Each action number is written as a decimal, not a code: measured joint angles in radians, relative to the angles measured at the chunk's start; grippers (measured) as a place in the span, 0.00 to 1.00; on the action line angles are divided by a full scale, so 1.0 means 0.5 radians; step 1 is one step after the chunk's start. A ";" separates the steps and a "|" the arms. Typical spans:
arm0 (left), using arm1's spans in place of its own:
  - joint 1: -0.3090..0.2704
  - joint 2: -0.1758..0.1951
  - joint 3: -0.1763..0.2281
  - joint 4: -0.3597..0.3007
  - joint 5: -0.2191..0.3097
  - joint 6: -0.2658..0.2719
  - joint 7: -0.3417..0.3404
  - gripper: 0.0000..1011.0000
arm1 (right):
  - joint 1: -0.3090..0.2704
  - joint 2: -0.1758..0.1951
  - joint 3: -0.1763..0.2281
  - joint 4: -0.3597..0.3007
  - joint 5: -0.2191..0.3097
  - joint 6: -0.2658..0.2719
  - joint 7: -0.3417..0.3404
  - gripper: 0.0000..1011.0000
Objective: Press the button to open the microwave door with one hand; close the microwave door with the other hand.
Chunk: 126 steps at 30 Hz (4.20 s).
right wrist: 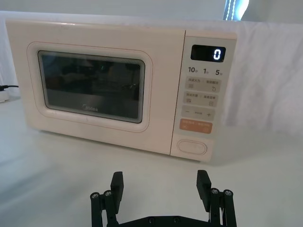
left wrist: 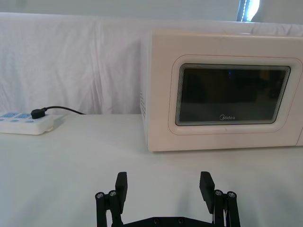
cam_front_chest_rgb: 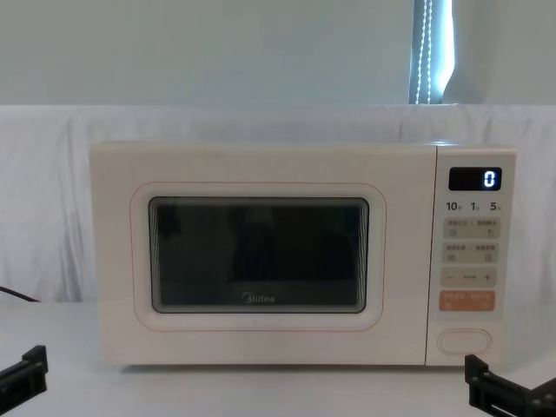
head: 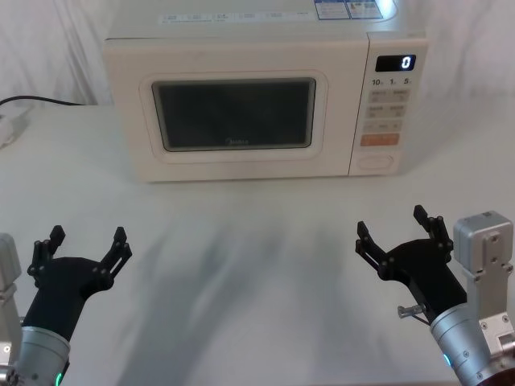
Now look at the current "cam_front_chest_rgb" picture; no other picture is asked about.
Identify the oven control panel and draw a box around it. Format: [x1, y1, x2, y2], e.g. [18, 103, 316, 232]
[427, 145, 518, 368]

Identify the cream microwave oven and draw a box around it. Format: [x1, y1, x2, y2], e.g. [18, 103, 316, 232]
[89, 141, 518, 373]

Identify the white curtain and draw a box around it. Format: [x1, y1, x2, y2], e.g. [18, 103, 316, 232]
[0, 0, 416, 108]
[441, 0, 556, 106]

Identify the black power cable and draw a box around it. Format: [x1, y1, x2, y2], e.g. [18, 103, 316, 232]
[0, 285, 43, 303]

